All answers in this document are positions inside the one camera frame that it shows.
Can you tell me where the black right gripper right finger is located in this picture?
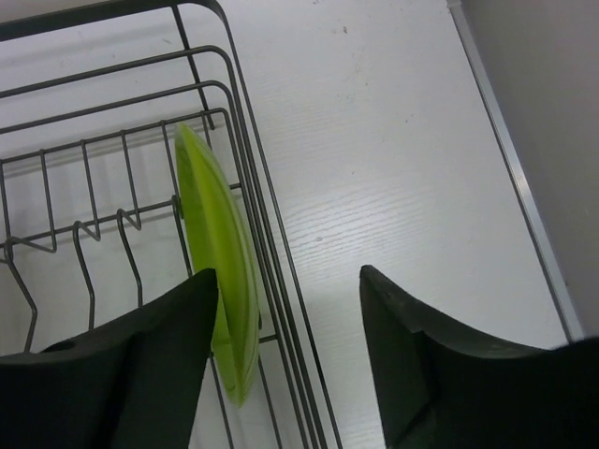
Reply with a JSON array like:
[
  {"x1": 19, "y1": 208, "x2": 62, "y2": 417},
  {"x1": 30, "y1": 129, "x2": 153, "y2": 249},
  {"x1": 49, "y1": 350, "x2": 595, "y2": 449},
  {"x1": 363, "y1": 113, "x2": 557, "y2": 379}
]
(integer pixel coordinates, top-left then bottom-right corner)
[{"x1": 359, "y1": 265, "x2": 598, "y2": 448}]

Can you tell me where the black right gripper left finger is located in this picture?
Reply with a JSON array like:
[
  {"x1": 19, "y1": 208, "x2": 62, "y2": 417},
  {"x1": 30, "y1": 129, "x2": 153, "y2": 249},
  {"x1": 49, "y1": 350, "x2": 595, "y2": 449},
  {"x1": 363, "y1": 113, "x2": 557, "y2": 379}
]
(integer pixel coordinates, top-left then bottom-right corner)
[{"x1": 1, "y1": 268, "x2": 219, "y2": 448}]

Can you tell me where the lime green plate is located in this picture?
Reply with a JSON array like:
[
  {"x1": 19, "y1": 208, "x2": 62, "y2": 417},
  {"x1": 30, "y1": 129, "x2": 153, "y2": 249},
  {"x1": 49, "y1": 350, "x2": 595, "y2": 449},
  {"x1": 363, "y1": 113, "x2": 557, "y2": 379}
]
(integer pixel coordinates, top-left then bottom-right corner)
[{"x1": 174, "y1": 123, "x2": 259, "y2": 408}]

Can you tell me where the grey wire dish rack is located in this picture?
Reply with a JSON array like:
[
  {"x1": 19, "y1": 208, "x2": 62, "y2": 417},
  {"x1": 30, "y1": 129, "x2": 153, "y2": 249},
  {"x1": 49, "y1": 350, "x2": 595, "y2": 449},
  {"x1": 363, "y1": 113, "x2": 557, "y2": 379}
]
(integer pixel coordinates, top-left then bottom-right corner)
[{"x1": 1, "y1": 1, "x2": 343, "y2": 448}]

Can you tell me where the aluminium table edge rail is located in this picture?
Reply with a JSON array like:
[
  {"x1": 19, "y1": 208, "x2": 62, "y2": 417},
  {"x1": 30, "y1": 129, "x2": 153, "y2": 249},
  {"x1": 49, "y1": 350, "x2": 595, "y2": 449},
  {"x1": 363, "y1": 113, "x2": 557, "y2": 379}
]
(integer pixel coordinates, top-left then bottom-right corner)
[{"x1": 447, "y1": 1, "x2": 586, "y2": 342}]

